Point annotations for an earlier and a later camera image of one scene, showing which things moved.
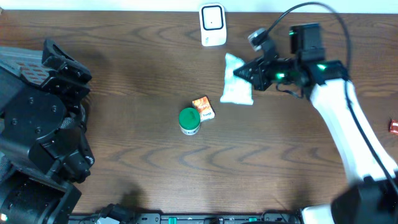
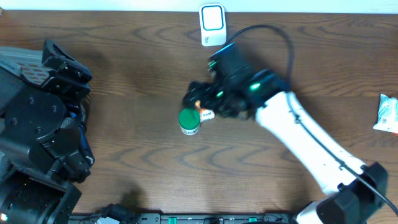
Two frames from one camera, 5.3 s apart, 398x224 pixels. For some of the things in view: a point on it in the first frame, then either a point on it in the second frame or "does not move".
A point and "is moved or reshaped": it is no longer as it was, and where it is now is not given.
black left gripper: x=78 y=80 does not move
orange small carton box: x=204 y=108 does not move
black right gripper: x=259 y=76 to x=209 y=88
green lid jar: x=189 y=121 does not move
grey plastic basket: x=17 y=64 does not move
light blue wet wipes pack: x=236 y=89 is moved or reshaped
